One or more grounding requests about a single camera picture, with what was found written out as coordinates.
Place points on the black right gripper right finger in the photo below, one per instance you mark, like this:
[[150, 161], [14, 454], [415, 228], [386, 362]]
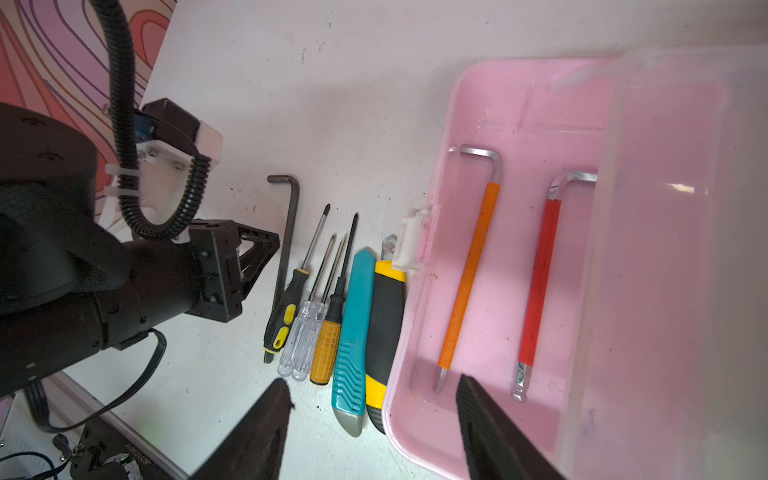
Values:
[[495, 448]]

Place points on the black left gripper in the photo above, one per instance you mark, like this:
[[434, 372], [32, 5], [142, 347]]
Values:
[[204, 277]]

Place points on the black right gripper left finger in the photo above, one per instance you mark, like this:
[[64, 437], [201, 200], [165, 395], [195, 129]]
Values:
[[254, 448]]

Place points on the orange handled hex key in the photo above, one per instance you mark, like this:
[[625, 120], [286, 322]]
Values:
[[482, 226]]

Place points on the pink plastic tool box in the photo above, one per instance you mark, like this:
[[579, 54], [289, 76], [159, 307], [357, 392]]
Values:
[[651, 361]]

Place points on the red handled hex key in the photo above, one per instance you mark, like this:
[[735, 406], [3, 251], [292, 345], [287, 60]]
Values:
[[540, 277]]

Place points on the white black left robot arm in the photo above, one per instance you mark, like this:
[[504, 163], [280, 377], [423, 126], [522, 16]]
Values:
[[69, 288]]

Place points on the black yellow screwdriver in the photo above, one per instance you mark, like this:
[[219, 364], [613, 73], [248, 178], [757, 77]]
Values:
[[283, 315]]

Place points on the teal utility knife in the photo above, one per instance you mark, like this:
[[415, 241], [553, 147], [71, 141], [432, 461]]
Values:
[[348, 399]]

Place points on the black yellow utility knife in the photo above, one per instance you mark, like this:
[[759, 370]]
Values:
[[384, 331]]

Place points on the clear handled screwdriver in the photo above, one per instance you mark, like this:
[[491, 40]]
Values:
[[288, 357], [308, 340]]

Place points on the orange handled screwdriver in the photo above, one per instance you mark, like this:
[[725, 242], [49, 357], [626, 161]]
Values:
[[329, 336]]

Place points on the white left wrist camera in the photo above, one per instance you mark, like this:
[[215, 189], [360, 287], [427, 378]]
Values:
[[175, 154]]

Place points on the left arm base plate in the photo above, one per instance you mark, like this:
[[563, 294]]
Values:
[[108, 449]]

